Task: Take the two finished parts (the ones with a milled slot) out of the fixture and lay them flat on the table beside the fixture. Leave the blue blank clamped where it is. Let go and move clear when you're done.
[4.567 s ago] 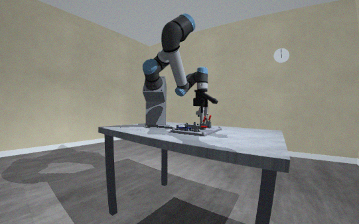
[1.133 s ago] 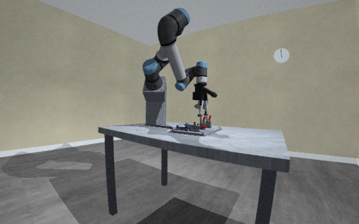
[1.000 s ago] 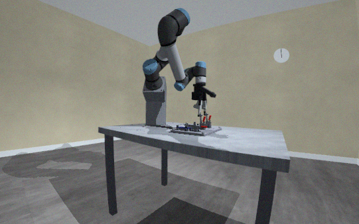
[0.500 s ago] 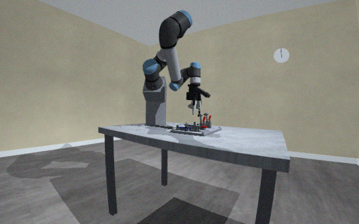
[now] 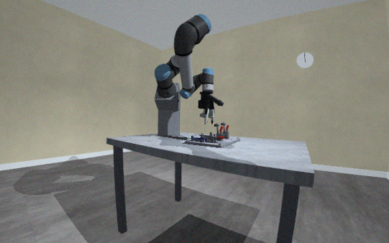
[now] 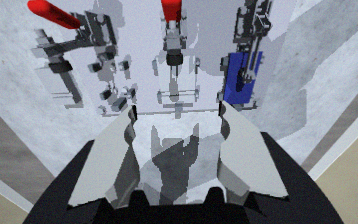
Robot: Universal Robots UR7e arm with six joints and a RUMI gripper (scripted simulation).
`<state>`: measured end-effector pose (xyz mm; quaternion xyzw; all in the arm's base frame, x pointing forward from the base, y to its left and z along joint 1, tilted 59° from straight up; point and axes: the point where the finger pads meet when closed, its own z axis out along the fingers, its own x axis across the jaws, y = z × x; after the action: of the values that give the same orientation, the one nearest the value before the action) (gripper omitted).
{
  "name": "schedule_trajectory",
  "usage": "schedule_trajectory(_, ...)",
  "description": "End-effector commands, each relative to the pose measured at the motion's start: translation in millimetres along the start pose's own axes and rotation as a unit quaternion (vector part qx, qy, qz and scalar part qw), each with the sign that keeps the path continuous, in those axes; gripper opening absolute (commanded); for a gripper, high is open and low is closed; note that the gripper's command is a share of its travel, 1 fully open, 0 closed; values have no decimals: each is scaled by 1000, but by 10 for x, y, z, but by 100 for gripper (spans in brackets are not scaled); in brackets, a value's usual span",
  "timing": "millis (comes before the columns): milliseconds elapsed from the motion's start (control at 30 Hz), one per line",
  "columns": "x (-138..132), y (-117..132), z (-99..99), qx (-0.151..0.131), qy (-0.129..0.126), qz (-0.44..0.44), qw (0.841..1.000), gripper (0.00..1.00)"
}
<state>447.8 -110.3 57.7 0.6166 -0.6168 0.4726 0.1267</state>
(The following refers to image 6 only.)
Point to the blue rectangular block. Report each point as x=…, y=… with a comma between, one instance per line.
x=234, y=90

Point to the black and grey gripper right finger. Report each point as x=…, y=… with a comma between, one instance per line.
x=259, y=174

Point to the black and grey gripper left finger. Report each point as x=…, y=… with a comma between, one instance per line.
x=99, y=179

